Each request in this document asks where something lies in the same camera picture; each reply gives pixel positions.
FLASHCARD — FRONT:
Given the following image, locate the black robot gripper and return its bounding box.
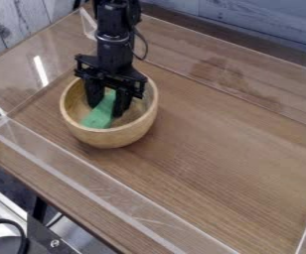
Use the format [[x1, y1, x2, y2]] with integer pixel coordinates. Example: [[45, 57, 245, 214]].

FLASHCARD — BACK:
[[75, 32, 147, 117]]

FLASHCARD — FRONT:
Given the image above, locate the metal bracket with screw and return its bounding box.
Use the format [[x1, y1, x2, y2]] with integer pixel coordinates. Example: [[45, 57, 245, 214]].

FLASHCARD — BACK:
[[25, 216, 80, 254]]

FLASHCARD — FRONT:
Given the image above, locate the clear acrylic table enclosure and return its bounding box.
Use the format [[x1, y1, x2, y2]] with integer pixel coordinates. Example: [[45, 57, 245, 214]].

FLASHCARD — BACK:
[[0, 8, 306, 254]]

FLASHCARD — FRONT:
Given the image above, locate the black metal table leg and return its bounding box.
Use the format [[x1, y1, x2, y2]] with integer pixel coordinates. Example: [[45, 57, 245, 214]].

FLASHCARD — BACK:
[[32, 197, 48, 223]]

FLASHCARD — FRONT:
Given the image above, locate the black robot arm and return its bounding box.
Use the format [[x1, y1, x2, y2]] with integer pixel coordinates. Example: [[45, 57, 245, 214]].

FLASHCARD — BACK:
[[75, 0, 147, 117]]

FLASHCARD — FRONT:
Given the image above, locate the green rectangular block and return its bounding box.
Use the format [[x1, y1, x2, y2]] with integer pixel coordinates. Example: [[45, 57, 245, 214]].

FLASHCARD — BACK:
[[79, 90, 115, 129]]

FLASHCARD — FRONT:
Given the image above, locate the light wooden bowl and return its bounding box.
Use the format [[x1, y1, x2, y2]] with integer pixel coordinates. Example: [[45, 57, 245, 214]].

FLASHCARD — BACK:
[[59, 77, 159, 149]]

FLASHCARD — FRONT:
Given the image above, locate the black cable loop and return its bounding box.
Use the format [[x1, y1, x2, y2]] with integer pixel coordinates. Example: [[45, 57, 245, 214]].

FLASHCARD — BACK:
[[0, 217, 31, 254]]

